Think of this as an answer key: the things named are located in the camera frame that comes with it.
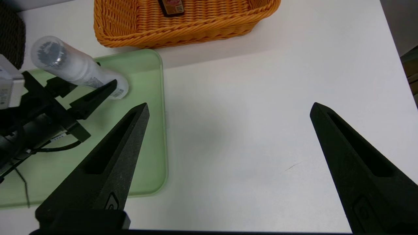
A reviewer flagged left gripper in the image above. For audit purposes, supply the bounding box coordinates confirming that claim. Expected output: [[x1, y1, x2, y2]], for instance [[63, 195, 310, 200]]
[[21, 71, 118, 143]]

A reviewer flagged white bottle grey cap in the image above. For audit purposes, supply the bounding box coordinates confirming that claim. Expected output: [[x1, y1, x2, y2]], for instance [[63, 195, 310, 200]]
[[31, 36, 129, 100]]

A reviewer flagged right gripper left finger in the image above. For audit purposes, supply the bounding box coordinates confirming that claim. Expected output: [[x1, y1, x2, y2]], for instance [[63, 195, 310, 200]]
[[35, 103, 151, 217]]

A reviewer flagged light green plastic tray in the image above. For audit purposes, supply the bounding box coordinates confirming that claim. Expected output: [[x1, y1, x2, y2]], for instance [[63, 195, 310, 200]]
[[0, 49, 169, 209]]

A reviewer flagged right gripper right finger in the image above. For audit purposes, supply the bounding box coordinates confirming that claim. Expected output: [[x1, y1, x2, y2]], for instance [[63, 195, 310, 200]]
[[310, 102, 418, 234]]

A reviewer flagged orange wicker basket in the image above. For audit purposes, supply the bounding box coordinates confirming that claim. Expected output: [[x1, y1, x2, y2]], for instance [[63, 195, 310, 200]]
[[94, 0, 281, 49]]

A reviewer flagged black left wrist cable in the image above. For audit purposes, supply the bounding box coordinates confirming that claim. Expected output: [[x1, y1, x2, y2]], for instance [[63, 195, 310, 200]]
[[28, 140, 82, 154]]

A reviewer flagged black red gum container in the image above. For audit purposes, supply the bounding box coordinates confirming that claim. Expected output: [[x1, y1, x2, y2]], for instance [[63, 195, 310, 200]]
[[158, 0, 185, 18]]

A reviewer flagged dark brown wicker basket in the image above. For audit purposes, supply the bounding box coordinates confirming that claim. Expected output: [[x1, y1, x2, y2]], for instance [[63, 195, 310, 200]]
[[0, 3, 26, 70]]

